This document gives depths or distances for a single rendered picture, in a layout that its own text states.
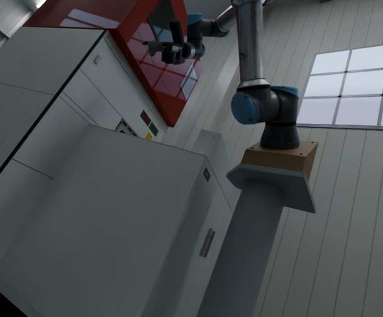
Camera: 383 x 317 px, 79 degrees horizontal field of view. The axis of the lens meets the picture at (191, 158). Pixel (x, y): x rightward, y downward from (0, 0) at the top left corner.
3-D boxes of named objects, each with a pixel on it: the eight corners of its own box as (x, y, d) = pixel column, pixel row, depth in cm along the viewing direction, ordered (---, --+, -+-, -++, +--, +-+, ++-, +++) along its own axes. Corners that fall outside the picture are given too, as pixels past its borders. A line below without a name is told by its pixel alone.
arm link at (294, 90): (304, 120, 90) (307, 83, 86) (278, 124, 85) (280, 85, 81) (280, 117, 101) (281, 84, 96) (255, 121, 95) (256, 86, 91)
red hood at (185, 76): (20, 26, 138) (77, -34, 157) (102, 111, 207) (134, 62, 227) (117, 30, 107) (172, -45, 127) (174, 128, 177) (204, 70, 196)
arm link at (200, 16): (204, 15, 115) (203, 40, 120) (183, 14, 111) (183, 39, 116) (212, 14, 109) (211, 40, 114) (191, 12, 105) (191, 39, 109)
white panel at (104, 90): (55, 95, 97) (104, 29, 110) (141, 172, 167) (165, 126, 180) (60, 95, 96) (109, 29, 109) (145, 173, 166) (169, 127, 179)
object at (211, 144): (188, 156, 97) (201, 128, 102) (213, 196, 144) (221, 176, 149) (209, 161, 93) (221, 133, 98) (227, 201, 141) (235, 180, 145)
